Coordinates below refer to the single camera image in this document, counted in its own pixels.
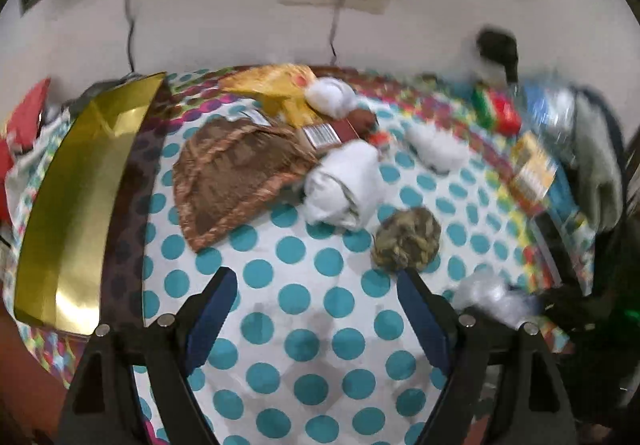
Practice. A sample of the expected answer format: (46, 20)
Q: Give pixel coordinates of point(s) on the brown hair doll figure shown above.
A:
(365, 123)

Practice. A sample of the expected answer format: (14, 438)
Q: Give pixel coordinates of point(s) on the white plastic bag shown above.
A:
(495, 297)

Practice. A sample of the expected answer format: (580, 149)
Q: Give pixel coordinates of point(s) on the white sock bundle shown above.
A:
(331, 97)

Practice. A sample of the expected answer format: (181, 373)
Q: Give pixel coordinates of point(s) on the grey cloth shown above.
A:
(599, 150)

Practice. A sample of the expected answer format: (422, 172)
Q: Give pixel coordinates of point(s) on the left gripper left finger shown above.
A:
(102, 405)

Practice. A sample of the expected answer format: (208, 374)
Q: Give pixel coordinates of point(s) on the yellow medicine box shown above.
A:
(533, 173)

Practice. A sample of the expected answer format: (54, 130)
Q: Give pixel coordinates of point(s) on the polka dot bed sheet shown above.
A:
(316, 348)

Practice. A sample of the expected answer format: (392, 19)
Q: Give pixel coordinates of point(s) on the yellow snack bag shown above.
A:
(280, 89)

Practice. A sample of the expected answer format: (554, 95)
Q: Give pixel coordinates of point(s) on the gold and maroon box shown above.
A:
(59, 269)

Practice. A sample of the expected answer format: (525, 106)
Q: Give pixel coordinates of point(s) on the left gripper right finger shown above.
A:
(500, 380)

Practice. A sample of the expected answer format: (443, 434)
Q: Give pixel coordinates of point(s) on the white sock pair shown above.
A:
(438, 149)

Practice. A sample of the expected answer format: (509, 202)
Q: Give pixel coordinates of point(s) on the red green medicine box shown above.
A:
(495, 111)

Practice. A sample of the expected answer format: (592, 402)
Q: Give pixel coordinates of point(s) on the clear plastic bag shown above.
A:
(550, 113)

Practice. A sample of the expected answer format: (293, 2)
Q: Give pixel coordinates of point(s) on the brown oatmeal bag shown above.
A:
(229, 170)

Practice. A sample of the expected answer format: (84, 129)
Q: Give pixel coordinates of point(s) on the maroon small carton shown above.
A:
(328, 135)

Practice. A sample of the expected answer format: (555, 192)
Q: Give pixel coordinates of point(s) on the camouflage rolled sock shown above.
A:
(408, 239)

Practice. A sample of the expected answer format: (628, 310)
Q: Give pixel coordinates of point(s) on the red packet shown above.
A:
(19, 133)

